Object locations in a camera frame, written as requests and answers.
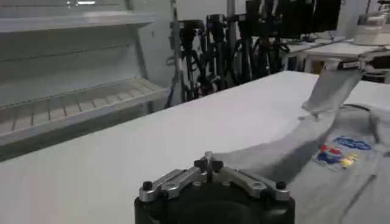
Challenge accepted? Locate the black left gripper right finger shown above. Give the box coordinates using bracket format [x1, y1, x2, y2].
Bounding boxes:
[209, 151, 291, 201]

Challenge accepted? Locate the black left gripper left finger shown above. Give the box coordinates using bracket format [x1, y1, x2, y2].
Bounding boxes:
[138, 151, 211, 203]

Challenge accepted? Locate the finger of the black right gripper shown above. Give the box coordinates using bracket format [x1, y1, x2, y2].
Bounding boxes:
[337, 65, 367, 72]
[337, 58, 367, 67]

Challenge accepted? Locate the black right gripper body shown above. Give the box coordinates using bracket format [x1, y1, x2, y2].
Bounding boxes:
[364, 49, 390, 83]

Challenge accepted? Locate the grey polo shirt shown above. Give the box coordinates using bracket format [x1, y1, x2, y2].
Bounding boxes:
[212, 67, 390, 224]

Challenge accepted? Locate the white office desk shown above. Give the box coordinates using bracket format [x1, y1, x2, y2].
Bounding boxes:
[282, 35, 390, 75]

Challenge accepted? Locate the black computer monitor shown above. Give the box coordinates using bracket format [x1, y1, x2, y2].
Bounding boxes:
[313, 0, 342, 35]
[274, 0, 316, 40]

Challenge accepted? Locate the empty metal display shelf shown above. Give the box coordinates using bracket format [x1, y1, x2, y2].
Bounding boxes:
[0, 0, 172, 163]

